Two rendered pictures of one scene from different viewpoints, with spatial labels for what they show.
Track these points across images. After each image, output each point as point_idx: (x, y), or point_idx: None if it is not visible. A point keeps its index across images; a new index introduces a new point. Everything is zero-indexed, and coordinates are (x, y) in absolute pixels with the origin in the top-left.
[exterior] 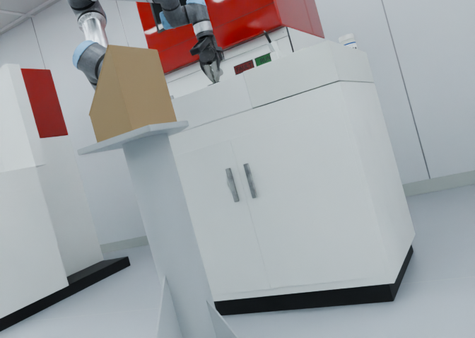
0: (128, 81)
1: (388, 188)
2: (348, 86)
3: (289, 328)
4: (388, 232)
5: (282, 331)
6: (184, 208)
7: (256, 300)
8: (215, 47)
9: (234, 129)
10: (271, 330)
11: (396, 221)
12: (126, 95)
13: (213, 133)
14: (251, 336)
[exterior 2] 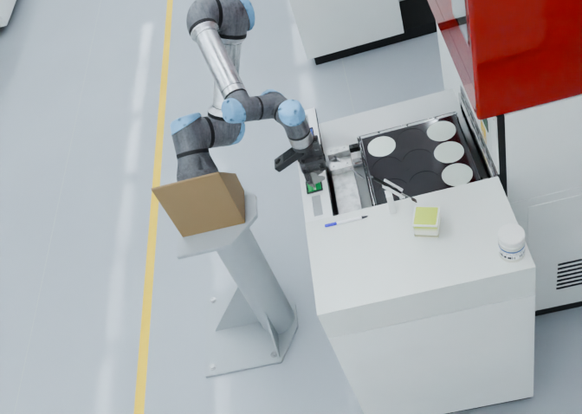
0: (176, 208)
1: (443, 381)
2: (365, 334)
3: (330, 356)
4: (392, 406)
5: (323, 353)
6: (243, 271)
7: None
8: (308, 163)
9: None
10: (326, 341)
11: (441, 397)
12: (174, 217)
13: None
14: (316, 330)
